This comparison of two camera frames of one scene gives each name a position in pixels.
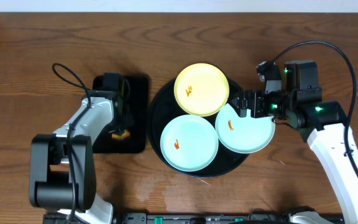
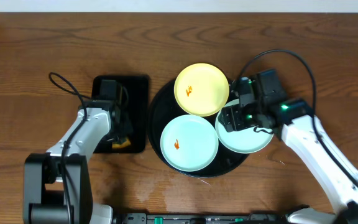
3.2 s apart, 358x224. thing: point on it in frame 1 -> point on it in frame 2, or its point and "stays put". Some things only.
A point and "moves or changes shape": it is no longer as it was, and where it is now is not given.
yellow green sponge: (125, 134) moves or changes shape
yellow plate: (201, 89) stays put
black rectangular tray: (127, 132) stays put
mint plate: (189, 143) stays put
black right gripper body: (275, 104) -> (247, 117)
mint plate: (243, 135) stays put
